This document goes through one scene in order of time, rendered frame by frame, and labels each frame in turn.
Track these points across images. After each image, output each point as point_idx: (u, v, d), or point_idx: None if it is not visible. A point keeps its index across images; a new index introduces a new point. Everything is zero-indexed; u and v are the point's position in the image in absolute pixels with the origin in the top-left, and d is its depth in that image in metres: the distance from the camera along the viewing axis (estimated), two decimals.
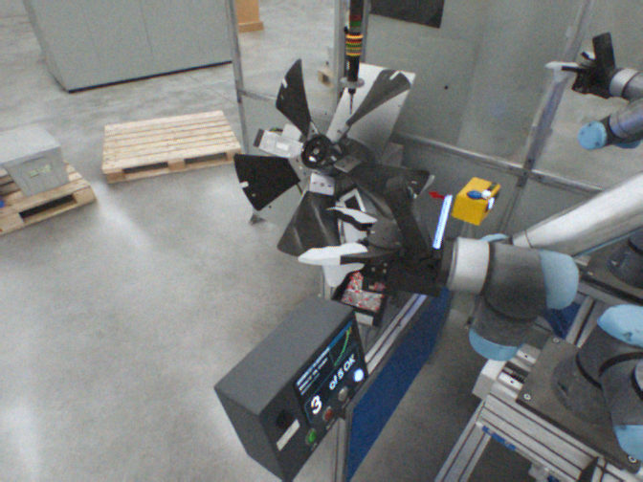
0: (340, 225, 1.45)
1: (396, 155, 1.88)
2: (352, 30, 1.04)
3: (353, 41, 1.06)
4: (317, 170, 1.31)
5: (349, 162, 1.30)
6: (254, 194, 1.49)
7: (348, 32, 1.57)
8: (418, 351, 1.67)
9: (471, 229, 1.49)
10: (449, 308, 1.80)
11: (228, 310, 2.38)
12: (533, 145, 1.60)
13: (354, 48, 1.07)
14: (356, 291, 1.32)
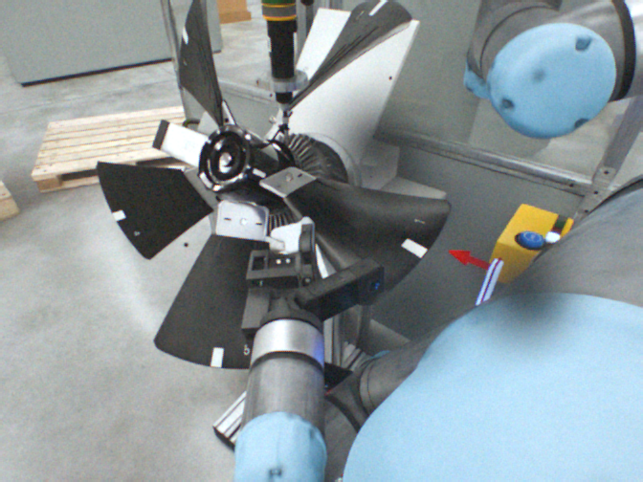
0: None
1: (389, 162, 1.24)
2: None
3: None
4: (227, 196, 0.67)
5: (292, 180, 0.66)
6: (138, 233, 0.86)
7: (306, 0, 0.99)
8: None
9: None
10: None
11: (160, 371, 1.75)
12: (614, 147, 0.96)
13: (276, 5, 0.49)
14: None
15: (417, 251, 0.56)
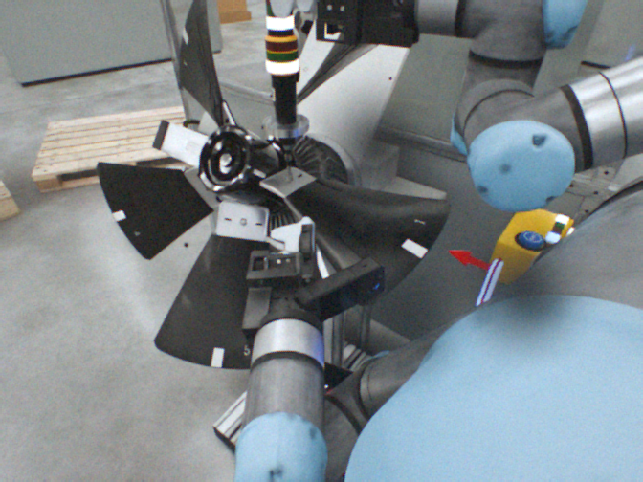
0: None
1: (389, 162, 1.24)
2: (273, 24, 0.51)
3: (277, 48, 0.52)
4: (228, 197, 0.67)
5: (292, 181, 0.66)
6: (138, 233, 0.86)
7: (307, 31, 1.03)
8: None
9: None
10: None
11: (160, 371, 1.75)
12: None
13: (279, 62, 0.53)
14: None
15: (417, 251, 0.56)
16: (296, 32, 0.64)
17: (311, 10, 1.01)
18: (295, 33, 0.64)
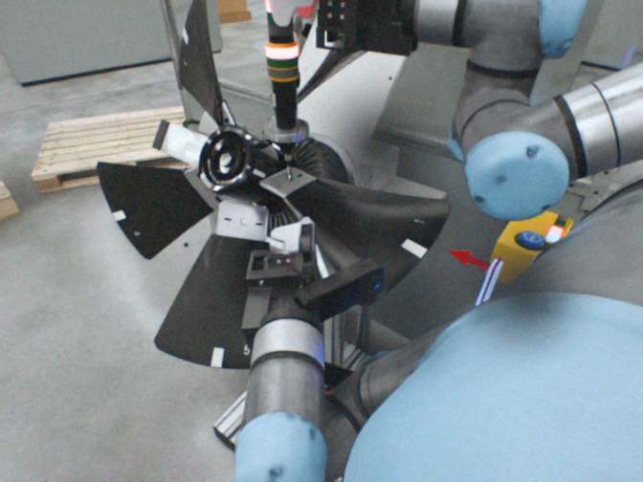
0: None
1: (389, 162, 1.24)
2: (274, 32, 0.51)
3: (278, 54, 0.52)
4: (228, 196, 0.67)
5: (292, 181, 0.66)
6: (138, 233, 0.86)
7: (307, 33, 1.03)
8: None
9: None
10: None
11: (160, 371, 1.75)
12: None
13: (280, 68, 0.53)
14: None
15: (417, 251, 0.56)
16: (296, 37, 0.65)
17: (311, 13, 1.01)
18: (295, 39, 0.65)
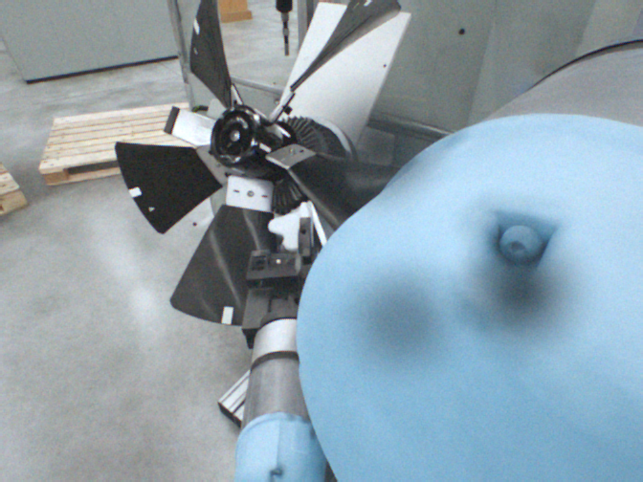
0: None
1: (385, 148, 1.31)
2: None
3: None
4: (236, 169, 0.74)
5: (294, 154, 0.74)
6: (152, 208, 0.93)
7: None
8: None
9: None
10: None
11: (166, 353, 1.82)
12: None
13: None
14: None
15: None
16: None
17: None
18: None
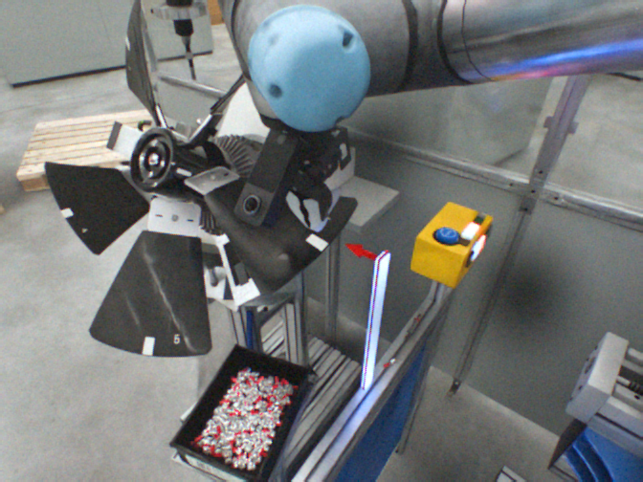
0: (224, 282, 0.86)
1: None
2: None
3: None
4: (156, 194, 0.71)
5: (215, 179, 0.70)
6: (85, 230, 0.90)
7: None
8: (367, 468, 1.07)
9: (445, 287, 0.90)
10: (419, 390, 1.21)
11: (133, 366, 1.79)
12: (546, 148, 1.00)
13: None
14: (232, 414, 0.73)
15: (320, 245, 0.60)
16: None
17: None
18: None
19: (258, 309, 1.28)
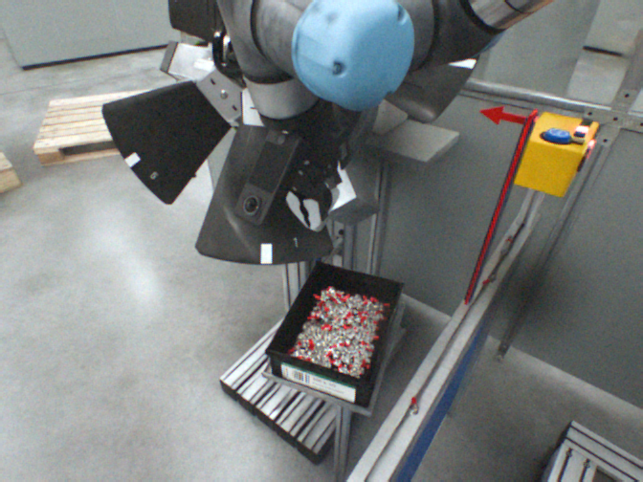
0: None
1: None
2: None
3: None
4: None
5: None
6: None
7: None
8: (438, 414, 1.00)
9: (538, 208, 0.83)
10: (485, 339, 1.13)
11: (165, 331, 1.72)
12: (636, 67, 0.93)
13: None
14: (324, 327, 0.66)
15: (265, 257, 0.65)
16: None
17: None
18: None
19: None
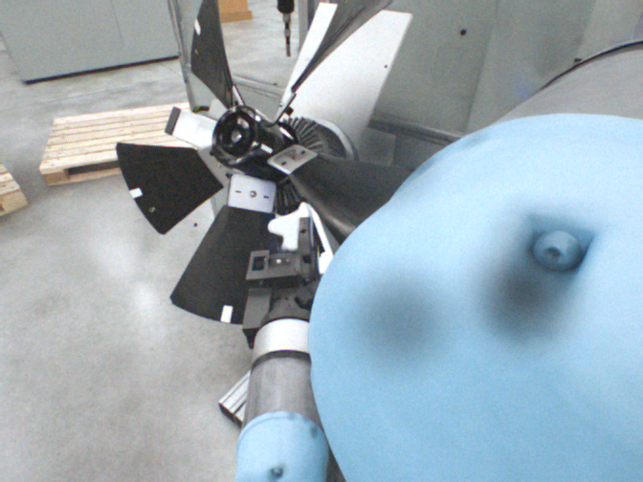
0: None
1: (386, 148, 1.31)
2: None
3: None
4: None
5: (251, 197, 0.77)
6: (197, 53, 0.92)
7: None
8: None
9: None
10: None
11: (167, 353, 1.82)
12: None
13: None
14: None
15: (225, 317, 0.78)
16: None
17: None
18: None
19: None
